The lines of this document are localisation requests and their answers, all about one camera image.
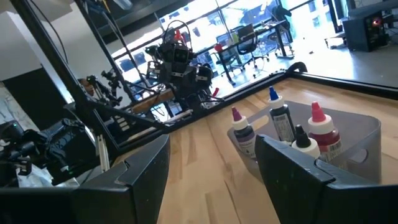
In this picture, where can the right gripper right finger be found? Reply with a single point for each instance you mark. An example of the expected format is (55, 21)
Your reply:
(298, 193)

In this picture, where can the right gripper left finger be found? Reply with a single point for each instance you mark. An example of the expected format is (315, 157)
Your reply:
(133, 193)

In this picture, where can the large black-capped colouring bottle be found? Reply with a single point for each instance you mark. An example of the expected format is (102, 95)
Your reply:
(306, 146)

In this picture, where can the large red-capped colouring bottle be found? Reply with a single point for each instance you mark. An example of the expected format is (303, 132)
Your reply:
(325, 137)

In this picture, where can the large purple-capped colouring bottle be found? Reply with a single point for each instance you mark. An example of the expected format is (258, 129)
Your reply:
(244, 133)

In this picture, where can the large blue-capped colouring bottle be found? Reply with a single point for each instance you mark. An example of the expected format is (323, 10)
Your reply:
(281, 118)

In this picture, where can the grey translucent plastic bin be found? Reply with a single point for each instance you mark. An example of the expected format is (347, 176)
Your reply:
(357, 130)

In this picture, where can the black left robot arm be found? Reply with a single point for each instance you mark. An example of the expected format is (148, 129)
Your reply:
(199, 102)

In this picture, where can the red cup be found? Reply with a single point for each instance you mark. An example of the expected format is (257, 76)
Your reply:
(218, 47)

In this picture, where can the black office chair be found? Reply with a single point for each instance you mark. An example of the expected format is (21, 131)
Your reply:
(248, 46)

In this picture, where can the black office desk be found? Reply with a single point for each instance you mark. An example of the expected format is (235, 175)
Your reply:
(267, 29)

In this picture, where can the white crumpled cloth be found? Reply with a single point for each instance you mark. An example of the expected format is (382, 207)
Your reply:
(37, 177)

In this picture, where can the person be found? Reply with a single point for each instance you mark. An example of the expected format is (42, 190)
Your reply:
(86, 87)

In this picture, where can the black computer tower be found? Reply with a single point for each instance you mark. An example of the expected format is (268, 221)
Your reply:
(360, 34)

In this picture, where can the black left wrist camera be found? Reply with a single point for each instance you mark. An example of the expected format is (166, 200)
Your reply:
(178, 57)

